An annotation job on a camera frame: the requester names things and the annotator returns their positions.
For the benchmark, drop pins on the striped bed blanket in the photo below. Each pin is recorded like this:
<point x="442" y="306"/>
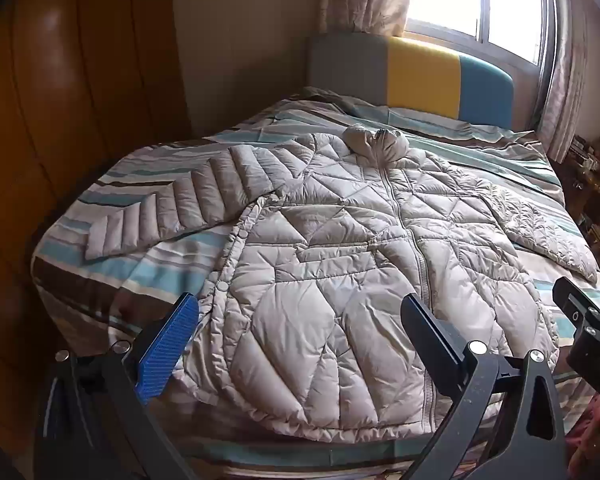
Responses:
<point x="145" y="270"/>

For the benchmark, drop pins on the window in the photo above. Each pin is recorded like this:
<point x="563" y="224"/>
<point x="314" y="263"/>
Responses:
<point x="460" y="5"/>

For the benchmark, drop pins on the grey yellow blue headboard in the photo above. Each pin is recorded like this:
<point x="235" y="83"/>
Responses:
<point x="420" y="75"/>

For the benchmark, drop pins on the cluttered wooden shelf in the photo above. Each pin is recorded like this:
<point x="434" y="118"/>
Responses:
<point x="595" y="195"/>

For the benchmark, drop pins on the person's right forearm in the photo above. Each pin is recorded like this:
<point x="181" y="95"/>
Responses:
<point x="595" y="435"/>

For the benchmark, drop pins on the wooden wardrobe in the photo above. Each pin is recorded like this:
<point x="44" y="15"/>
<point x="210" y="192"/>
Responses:
<point x="70" y="135"/>

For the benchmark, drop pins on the beige quilted down jacket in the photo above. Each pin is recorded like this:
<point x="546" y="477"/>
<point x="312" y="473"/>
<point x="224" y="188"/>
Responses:
<point x="330" y="270"/>

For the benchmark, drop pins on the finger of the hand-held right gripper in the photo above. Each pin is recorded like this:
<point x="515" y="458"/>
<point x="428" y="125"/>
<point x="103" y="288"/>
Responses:
<point x="577" y="307"/>

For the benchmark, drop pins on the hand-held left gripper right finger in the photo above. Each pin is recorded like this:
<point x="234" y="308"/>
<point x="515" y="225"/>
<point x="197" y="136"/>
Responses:
<point x="432" y="345"/>

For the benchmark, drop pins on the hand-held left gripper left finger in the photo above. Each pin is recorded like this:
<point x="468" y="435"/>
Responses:
<point x="167" y="345"/>

